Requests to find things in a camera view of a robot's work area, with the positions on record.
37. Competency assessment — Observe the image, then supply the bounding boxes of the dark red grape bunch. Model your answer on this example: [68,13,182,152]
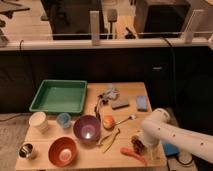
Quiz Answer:
[131,136,145,155]

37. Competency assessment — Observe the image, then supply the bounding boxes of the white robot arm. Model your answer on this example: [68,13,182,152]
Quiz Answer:
[140,108,213,164]

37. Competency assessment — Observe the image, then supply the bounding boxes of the purple bowl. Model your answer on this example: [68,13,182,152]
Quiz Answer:
[73,115,101,143]

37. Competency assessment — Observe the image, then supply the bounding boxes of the red bowl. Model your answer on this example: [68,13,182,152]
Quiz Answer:
[48,137,77,167]

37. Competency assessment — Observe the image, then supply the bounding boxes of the blue box on floor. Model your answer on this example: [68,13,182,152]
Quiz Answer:
[163,143,179,157]

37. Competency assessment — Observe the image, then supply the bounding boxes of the orange carrot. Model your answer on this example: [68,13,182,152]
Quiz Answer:
[120,147,147,166]

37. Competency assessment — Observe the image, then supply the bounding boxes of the metal spoon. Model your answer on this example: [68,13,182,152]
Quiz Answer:
[115,115,136,125]

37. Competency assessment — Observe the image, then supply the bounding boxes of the yellow tongs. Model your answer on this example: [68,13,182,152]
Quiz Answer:
[97,128,120,153]

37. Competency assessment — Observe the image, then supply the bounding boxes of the blue sponge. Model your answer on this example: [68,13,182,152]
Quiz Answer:
[136,96,148,111]

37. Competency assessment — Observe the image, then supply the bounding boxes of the red yellow apple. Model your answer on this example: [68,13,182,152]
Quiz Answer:
[102,115,115,130]

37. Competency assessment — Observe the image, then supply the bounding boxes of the dark grey block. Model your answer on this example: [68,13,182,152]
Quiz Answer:
[111,99,129,110]

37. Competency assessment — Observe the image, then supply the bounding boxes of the small blue cup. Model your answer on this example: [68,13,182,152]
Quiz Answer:
[56,113,71,129]

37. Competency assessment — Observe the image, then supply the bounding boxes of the green plastic tray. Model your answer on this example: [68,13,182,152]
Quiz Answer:
[29,80,87,115]

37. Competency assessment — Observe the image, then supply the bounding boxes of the white paper cup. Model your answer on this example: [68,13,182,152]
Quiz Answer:
[29,112,49,133]

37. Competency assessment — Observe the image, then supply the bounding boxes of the small metal cup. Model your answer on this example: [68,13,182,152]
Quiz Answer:
[18,143,37,160]

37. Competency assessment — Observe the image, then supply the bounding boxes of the black cable on table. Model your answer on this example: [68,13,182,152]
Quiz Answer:
[93,94,104,120]

